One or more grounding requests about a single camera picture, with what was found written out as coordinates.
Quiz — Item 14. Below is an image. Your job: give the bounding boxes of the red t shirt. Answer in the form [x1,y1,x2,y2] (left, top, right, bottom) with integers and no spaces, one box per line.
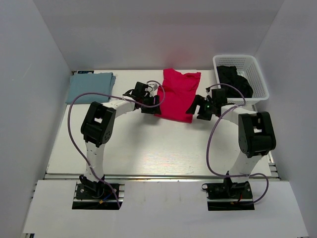
[156,68,201,123]

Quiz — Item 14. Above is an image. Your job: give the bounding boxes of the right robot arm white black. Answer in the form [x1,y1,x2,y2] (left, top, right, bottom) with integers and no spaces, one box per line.
[186,87,276,183]

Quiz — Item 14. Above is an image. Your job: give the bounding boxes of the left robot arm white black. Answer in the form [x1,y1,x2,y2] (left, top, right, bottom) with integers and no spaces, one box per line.
[80,80,162,187]

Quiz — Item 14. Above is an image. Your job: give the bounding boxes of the black clothes in basket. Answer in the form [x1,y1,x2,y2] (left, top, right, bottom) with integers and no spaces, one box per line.
[216,65,253,98]

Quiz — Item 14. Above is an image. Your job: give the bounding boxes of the white plastic basket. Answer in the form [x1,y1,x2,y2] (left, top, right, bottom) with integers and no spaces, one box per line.
[212,55,269,106]

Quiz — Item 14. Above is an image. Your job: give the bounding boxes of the folded light blue t shirt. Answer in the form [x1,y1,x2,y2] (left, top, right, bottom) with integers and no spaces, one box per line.
[65,72,116,105]

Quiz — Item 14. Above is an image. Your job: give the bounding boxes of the blue label sticker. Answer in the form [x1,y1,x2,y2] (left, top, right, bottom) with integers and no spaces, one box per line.
[77,70,94,74]

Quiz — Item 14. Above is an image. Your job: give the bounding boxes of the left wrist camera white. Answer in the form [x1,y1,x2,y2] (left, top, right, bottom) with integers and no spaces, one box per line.
[148,82,158,91]

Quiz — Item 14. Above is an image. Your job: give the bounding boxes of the aluminium table edge rail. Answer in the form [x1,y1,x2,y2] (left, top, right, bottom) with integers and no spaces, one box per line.
[44,173,280,181]

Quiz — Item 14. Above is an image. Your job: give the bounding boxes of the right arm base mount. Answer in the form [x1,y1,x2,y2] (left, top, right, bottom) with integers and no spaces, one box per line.
[202,178,255,211]

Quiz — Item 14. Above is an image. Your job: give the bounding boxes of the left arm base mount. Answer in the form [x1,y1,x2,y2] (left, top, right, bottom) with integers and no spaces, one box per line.
[72,175,124,210]

